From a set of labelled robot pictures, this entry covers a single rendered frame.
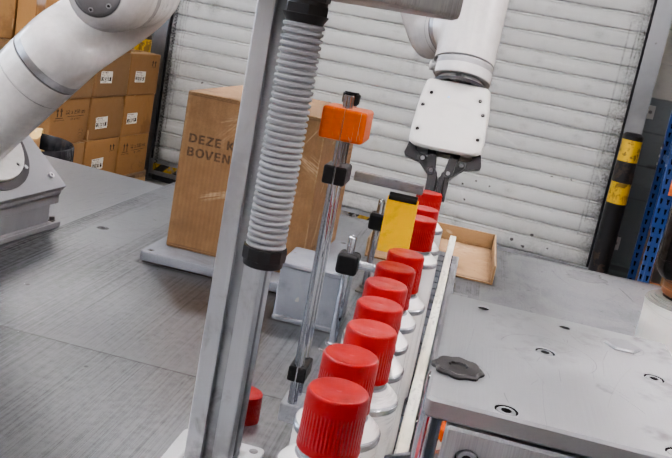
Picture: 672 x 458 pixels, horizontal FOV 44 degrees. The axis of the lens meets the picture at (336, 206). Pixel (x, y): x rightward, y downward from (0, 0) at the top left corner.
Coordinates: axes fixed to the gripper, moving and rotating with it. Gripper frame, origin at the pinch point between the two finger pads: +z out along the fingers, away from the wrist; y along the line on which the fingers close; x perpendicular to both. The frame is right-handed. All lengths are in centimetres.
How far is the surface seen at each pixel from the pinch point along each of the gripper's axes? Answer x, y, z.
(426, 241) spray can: -25.1, 1.6, 9.9
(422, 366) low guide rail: -17.1, 3.8, 22.9
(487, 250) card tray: 80, 10, -3
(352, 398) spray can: -70, 2, 24
